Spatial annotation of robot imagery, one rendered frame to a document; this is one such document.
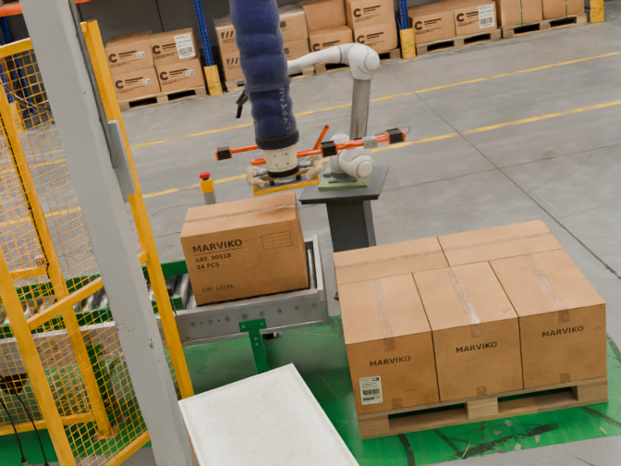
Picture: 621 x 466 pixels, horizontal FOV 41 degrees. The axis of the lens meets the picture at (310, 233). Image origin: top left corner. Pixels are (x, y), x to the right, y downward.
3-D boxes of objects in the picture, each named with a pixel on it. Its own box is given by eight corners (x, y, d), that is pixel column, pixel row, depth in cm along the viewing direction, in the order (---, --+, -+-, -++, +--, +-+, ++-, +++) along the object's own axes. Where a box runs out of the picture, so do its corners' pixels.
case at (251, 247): (196, 305, 433) (179, 237, 417) (203, 272, 470) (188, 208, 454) (308, 288, 431) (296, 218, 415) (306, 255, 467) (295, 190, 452)
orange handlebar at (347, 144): (230, 172, 420) (229, 165, 419) (230, 154, 448) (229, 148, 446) (407, 139, 422) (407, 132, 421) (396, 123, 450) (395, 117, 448)
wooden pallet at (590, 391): (360, 440, 397) (357, 415, 391) (345, 334, 488) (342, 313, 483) (608, 401, 393) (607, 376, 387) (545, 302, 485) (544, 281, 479)
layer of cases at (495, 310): (357, 415, 391) (345, 344, 375) (342, 313, 482) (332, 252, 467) (607, 376, 387) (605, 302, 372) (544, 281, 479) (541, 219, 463)
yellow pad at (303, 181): (253, 196, 414) (251, 187, 412) (253, 190, 423) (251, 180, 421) (320, 184, 415) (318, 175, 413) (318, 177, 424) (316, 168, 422)
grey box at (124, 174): (86, 202, 328) (65, 130, 316) (89, 197, 333) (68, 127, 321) (134, 193, 328) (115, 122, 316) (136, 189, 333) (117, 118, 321)
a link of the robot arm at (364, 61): (359, 170, 499) (377, 181, 481) (335, 173, 493) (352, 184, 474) (369, 42, 469) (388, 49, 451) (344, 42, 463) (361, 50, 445)
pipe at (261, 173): (252, 188, 415) (250, 177, 412) (250, 172, 438) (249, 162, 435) (318, 176, 415) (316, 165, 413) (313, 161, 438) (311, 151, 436)
